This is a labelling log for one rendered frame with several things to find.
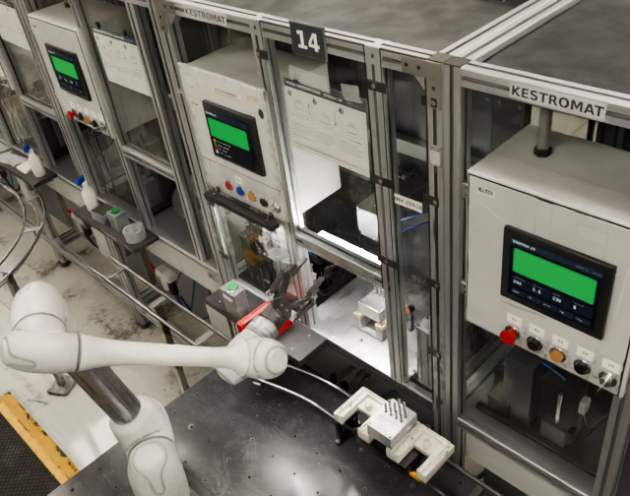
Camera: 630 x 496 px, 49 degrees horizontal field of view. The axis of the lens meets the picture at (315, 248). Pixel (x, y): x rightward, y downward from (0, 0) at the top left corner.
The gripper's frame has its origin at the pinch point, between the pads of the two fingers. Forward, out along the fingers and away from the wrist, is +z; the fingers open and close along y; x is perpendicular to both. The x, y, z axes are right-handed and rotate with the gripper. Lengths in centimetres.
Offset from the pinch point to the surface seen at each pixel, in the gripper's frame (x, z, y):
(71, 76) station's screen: 101, 22, 94
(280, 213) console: 9.2, 10.6, 17.3
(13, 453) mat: 178, -107, -13
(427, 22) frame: -55, 47, 41
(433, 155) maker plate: -63, 18, 21
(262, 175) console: 6.1, 13.3, 30.6
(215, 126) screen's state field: 16, 17, 50
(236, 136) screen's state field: 6.9, 16.1, 44.7
